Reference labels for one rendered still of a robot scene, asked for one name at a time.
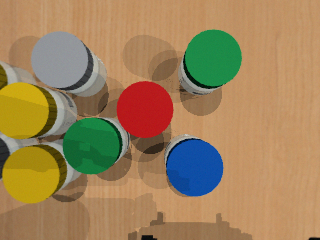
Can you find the white bottle with blue cap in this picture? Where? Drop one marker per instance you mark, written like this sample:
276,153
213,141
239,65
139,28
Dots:
194,167

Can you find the red bottle cap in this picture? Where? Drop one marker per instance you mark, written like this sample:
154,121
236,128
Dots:
145,109

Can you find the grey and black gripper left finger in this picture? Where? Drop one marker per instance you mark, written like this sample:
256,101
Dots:
148,237

